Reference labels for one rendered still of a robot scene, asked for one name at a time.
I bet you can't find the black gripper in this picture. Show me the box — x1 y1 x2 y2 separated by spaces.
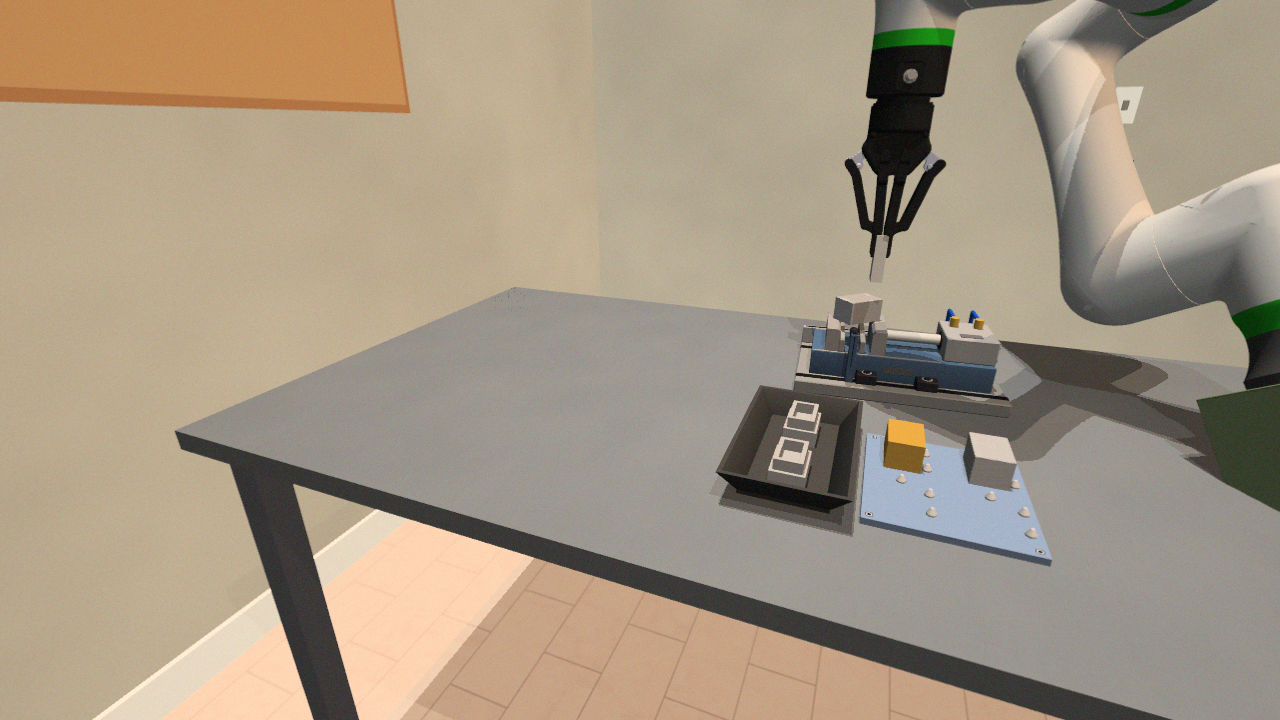
845 101 946 283

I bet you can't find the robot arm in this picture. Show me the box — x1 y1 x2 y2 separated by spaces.
867 0 1280 389

